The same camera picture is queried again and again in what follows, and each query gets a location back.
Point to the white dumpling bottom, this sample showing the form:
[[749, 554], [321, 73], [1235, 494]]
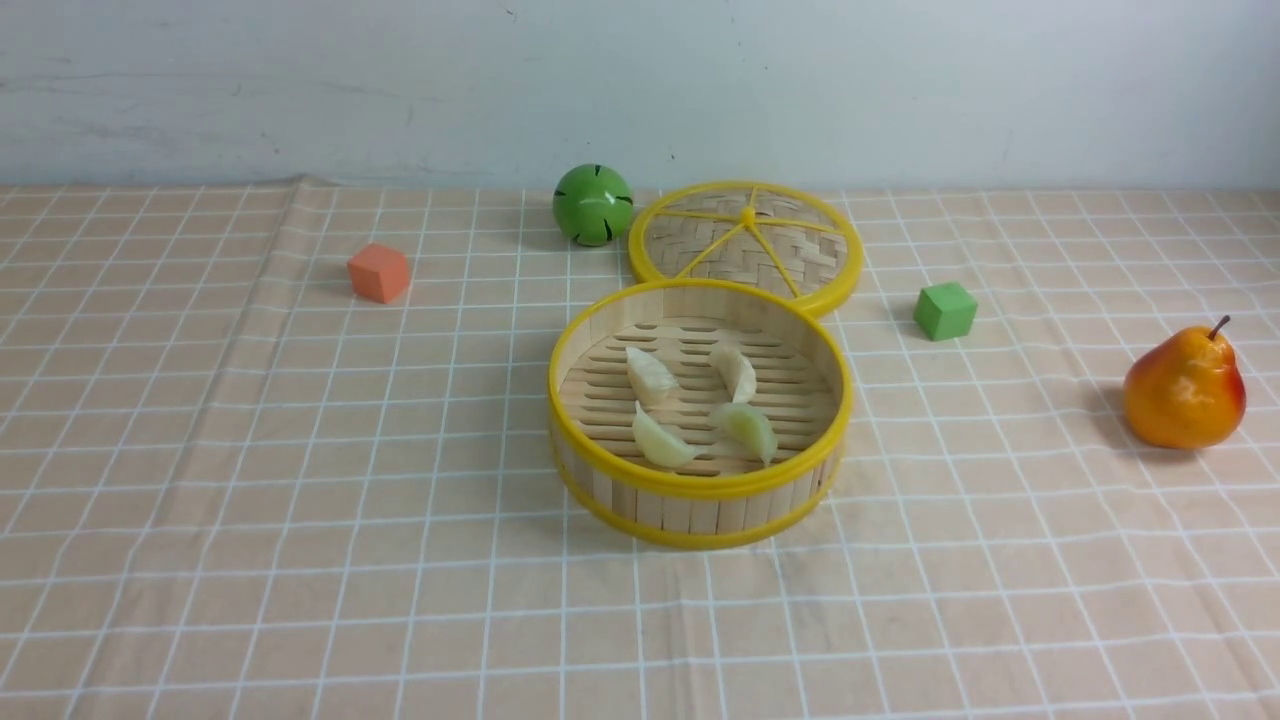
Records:
[[651, 380]]

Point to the white dumpling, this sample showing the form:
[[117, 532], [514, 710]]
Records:
[[651, 380], [736, 371]]

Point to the pale green dumpling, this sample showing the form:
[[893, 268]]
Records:
[[659, 445], [750, 427]]

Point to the bamboo steamer tray yellow rim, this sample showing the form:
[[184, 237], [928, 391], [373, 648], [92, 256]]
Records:
[[725, 496]]

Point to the woven bamboo steamer lid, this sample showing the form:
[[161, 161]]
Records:
[[767, 236]]

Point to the green toy ball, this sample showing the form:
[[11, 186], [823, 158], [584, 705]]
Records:
[[593, 205]]

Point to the orange cube block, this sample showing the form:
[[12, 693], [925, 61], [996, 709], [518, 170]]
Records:
[[379, 273]]

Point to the green cube block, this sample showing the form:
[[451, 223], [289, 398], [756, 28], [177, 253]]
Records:
[[945, 311]]

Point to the beige checkered tablecloth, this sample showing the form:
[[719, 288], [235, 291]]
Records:
[[233, 489]]

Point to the orange yellow toy pear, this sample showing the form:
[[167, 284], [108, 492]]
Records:
[[1186, 393]]

